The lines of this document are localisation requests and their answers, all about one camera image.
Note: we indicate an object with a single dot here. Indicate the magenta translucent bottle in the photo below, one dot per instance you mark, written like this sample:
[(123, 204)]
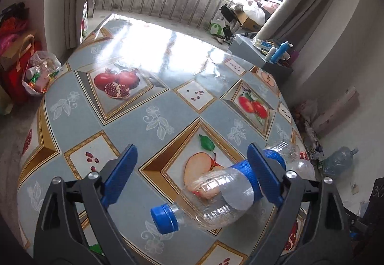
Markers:
[(294, 56)]

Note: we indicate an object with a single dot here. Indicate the clear plastic bag of snacks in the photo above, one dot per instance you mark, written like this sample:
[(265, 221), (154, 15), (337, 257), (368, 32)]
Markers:
[(40, 73)]

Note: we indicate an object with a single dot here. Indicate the clear plastic bottle blue cap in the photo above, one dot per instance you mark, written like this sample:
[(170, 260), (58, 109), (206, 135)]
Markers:
[(228, 193)]

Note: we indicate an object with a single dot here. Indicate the pink rolled mat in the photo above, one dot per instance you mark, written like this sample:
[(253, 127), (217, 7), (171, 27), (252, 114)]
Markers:
[(333, 109)]

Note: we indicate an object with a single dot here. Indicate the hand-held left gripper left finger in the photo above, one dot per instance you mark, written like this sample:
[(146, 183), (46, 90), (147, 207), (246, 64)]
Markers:
[(120, 175)]

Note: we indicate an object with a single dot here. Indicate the red shopping bag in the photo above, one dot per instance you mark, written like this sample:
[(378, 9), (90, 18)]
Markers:
[(18, 49)]

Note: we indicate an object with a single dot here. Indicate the open cardboard box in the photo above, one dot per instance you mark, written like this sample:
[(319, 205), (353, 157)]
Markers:
[(249, 20)]

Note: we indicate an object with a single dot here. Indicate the green printed packet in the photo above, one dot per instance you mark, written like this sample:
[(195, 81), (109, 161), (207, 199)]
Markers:
[(84, 22)]

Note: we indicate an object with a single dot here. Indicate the water jug in plastic bag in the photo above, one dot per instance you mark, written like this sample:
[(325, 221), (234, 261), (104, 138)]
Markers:
[(339, 161)]

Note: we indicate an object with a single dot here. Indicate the red gift bag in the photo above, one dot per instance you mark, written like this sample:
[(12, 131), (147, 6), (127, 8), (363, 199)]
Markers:
[(12, 85)]

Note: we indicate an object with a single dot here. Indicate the red and pink cloth pile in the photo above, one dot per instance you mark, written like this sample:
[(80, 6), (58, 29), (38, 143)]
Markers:
[(12, 25)]

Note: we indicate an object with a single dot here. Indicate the dark object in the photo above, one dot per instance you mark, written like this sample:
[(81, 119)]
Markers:
[(373, 199)]

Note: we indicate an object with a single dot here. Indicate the white and green bag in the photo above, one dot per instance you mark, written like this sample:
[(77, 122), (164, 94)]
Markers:
[(217, 28)]

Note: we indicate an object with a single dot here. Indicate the small white bottle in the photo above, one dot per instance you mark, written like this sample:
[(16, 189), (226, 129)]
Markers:
[(270, 52)]

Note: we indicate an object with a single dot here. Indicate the table with fruit-print tablecloth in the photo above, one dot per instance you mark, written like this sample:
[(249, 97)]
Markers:
[(165, 52)]

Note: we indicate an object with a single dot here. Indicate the black device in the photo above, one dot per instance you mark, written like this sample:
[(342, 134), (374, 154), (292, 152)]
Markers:
[(226, 13)]

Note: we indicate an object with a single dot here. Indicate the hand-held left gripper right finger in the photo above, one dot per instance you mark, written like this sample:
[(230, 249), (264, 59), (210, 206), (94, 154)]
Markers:
[(264, 175)]

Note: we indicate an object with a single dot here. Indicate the blue detergent bottle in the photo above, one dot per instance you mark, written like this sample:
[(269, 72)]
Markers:
[(279, 50)]

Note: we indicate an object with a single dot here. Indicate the grey cabinet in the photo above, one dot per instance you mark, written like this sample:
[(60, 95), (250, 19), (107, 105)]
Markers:
[(249, 49)]

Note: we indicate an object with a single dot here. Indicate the white cloth bundle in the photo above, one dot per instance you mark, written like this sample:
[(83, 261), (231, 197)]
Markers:
[(253, 10)]

